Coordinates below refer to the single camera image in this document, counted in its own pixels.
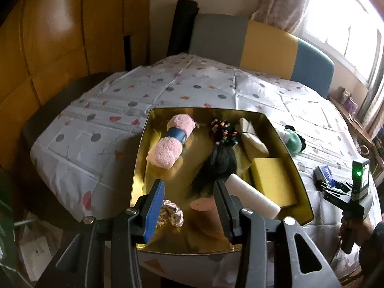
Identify window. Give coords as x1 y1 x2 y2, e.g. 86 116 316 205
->
300 0 384 87

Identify wooden wardrobe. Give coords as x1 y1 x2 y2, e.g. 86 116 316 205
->
0 0 153 171

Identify person's right forearm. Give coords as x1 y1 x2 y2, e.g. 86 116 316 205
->
358 222 384 279

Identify white foam block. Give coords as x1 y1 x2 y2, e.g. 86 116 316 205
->
225 173 282 219

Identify person's right hand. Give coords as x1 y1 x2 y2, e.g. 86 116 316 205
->
340 216 374 246

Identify black braided beaded hair piece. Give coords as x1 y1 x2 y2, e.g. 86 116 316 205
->
189 119 240 200

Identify blue packet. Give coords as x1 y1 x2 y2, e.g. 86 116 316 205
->
313 164 341 191

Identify pink satin scrunchie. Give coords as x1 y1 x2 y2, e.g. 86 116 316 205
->
156 199 185 228

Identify printed white tablecloth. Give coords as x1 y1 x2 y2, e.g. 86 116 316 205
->
30 53 381 288

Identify yellow sponge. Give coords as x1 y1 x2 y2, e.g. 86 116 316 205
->
250 157 298 207

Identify black rolled mat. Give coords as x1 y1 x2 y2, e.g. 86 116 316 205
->
167 0 200 56

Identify white papers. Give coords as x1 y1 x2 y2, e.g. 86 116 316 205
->
18 213 63 279

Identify pink towel blue band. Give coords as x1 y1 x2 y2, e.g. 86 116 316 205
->
146 114 198 170

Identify wooden side desk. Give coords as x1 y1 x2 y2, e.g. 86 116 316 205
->
328 94 384 162

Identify beige patterned curtain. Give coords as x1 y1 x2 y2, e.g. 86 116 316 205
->
358 57 384 138
252 0 318 33

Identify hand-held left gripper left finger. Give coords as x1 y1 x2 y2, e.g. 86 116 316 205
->
36 179 166 288

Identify gold metal tray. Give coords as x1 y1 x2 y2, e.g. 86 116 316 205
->
130 106 315 256

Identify brown makeup puff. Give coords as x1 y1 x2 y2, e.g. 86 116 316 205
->
190 198 228 240

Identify purple tin can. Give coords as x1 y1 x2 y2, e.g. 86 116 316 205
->
339 87 359 113

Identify green and white plush item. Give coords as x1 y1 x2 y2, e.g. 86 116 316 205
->
283 124 306 152

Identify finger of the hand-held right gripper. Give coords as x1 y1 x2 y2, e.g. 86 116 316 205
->
321 181 354 193

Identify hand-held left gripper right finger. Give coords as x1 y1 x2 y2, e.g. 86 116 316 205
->
214 179 342 288

